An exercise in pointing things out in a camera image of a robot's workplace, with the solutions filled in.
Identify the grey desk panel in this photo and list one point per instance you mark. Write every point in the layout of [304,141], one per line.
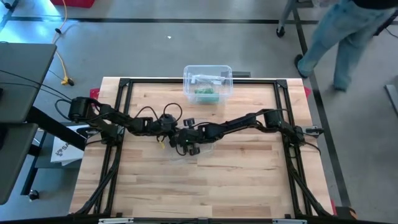
[12,161]

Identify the red table clamp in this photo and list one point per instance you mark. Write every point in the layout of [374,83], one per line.
[307,91]
[94,93]

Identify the clear plastic storage box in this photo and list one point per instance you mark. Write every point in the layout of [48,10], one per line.
[208,84]

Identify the black desk castor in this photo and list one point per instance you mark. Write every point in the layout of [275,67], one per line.
[33,195]

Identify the grey desk top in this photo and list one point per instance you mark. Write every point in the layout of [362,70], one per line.
[25,81]

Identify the white printed carton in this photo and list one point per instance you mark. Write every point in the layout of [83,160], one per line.
[63,152]

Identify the person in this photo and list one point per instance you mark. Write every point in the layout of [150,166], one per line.
[345,37]

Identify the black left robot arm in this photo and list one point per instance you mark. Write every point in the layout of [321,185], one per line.
[124,121]

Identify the red bin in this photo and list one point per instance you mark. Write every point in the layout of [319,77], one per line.
[73,2]

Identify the black aluminium table frame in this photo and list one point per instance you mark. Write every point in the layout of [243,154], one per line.
[155,81]

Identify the grey metal bar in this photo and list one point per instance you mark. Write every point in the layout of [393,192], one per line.
[392,99]

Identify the silver aluminium bracket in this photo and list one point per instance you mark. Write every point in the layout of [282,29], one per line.
[115,221]
[289,221]

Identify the black box orange corner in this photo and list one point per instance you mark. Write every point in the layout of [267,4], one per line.
[345,213]

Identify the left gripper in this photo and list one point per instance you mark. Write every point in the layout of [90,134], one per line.
[166,126]

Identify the black desk leg frame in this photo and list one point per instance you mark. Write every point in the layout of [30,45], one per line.
[53,126]

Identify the black power plug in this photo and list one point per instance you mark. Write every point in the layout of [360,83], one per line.
[71,82]

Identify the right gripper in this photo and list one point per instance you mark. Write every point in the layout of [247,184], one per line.
[191,137]

